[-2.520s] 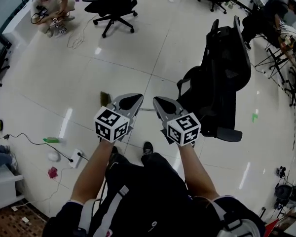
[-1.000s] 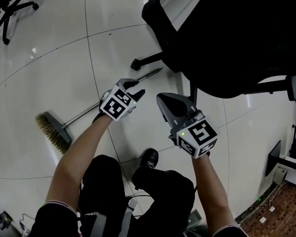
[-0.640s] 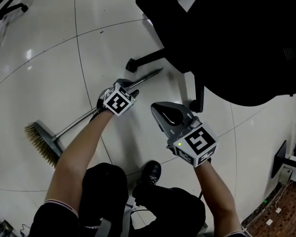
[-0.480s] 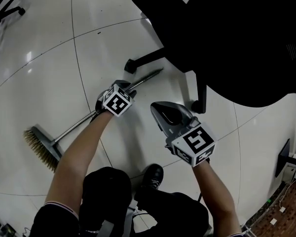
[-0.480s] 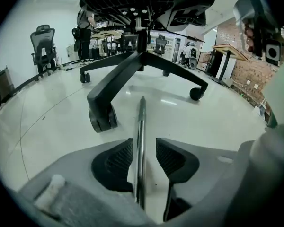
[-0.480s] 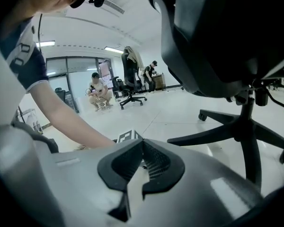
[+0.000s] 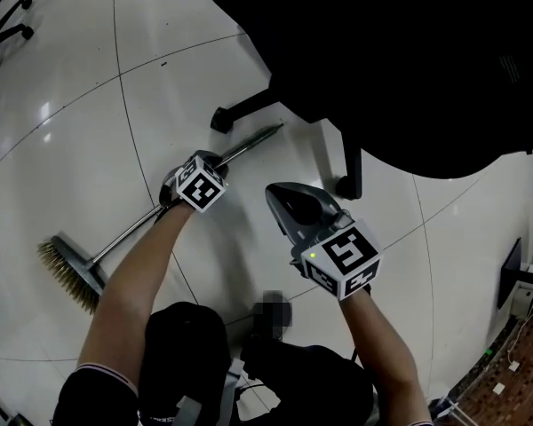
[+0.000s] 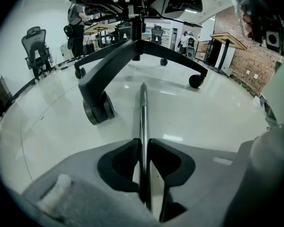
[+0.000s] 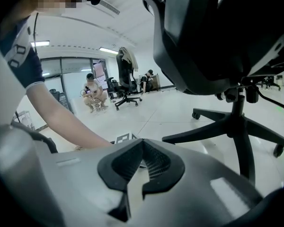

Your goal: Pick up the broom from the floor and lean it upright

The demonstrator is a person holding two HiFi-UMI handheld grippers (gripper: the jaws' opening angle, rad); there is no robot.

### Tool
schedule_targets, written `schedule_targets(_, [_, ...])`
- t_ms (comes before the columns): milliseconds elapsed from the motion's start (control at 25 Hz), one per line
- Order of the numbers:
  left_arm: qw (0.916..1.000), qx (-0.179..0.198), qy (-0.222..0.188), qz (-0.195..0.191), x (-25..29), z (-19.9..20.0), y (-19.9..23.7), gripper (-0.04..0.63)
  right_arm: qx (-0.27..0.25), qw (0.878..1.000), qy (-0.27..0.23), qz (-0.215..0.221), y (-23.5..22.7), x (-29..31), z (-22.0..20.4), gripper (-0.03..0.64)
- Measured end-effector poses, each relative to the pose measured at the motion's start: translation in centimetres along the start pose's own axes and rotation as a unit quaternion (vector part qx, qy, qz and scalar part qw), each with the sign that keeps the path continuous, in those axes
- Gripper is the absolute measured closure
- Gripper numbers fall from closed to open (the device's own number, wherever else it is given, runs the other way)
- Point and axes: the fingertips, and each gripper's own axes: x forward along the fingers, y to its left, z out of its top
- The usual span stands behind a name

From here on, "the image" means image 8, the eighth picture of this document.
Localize black equipment box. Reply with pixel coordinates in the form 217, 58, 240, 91
0, 76, 15, 113

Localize white shelving unit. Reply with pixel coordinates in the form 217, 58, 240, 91
142, 19, 181, 52

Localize wooden desk with black legs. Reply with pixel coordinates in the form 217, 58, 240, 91
83, 23, 117, 50

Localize thin grey metal rod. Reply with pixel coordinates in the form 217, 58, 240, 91
138, 82, 153, 213

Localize person's right hand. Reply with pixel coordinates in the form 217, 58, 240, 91
242, 12, 254, 39

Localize red panel on stand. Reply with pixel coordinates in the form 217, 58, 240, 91
203, 32, 249, 77

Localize black mesh office chair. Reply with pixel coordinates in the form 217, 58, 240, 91
66, 0, 212, 126
21, 26, 53, 80
151, 25, 164, 45

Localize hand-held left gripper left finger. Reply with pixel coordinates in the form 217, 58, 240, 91
97, 138, 142, 192

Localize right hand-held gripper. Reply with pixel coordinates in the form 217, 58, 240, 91
231, 0, 284, 55

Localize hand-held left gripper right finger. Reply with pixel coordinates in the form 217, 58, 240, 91
148, 138, 196, 188

